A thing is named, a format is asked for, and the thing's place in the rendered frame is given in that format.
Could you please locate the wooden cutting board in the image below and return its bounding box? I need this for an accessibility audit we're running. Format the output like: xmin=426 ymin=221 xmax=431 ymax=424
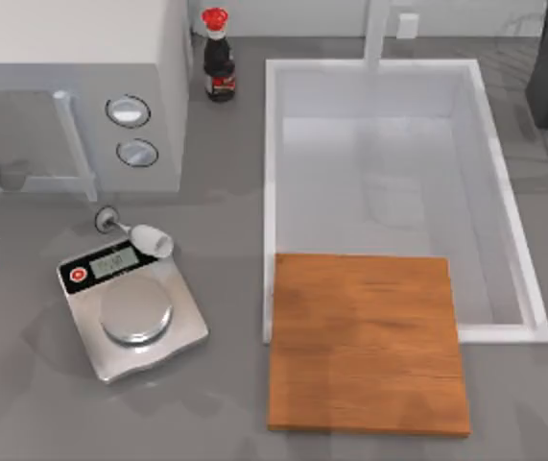
xmin=266 ymin=252 xmax=473 ymax=439

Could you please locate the tall white tap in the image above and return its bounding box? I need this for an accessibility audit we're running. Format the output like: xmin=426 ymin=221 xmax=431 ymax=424
xmin=363 ymin=0 xmax=387 ymax=74

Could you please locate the silver kitchen scale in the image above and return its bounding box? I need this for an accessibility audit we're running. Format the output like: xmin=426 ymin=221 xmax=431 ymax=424
xmin=55 ymin=236 xmax=211 ymax=386

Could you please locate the small round microwave knob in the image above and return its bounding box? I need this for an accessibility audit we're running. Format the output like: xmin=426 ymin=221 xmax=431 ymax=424
xmin=115 ymin=137 xmax=161 ymax=169

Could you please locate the white wall socket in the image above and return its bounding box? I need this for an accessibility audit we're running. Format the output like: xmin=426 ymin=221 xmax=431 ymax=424
xmin=395 ymin=12 xmax=420 ymax=41

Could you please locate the dark bottle with red cap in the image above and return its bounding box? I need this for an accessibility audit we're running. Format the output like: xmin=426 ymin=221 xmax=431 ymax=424
xmin=200 ymin=7 xmax=238 ymax=104

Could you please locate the pale microwave oven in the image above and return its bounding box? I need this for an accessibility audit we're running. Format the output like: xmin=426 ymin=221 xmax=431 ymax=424
xmin=0 ymin=0 xmax=194 ymax=203

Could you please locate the white sink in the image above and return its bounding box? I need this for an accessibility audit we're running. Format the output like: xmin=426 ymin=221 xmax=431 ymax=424
xmin=262 ymin=58 xmax=548 ymax=347

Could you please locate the grey microwave door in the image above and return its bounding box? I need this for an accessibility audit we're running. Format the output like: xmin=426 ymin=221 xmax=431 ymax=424
xmin=0 ymin=89 xmax=83 ymax=194

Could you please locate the pale microwave door handle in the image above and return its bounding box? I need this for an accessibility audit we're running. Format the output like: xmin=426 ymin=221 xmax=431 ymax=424
xmin=51 ymin=88 xmax=99 ymax=203

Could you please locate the large round microwave knob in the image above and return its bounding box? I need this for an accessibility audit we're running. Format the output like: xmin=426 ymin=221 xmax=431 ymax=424
xmin=104 ymin=92 xmax=153 ymax=130

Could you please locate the white wine glass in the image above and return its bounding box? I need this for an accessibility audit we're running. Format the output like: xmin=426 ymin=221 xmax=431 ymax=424
xmin=93 ymin=205 xmax=176 ymax=259

